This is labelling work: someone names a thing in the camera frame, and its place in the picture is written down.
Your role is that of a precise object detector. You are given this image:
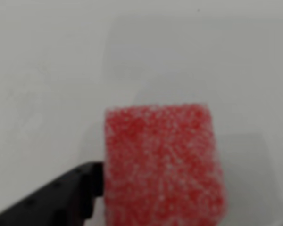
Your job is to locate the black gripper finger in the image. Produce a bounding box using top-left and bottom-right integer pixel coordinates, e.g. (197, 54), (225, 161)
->
(0, 161), (105, 226)

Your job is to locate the red foam cube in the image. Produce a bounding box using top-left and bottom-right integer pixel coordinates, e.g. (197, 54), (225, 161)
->
(103, 102), (229, 226)

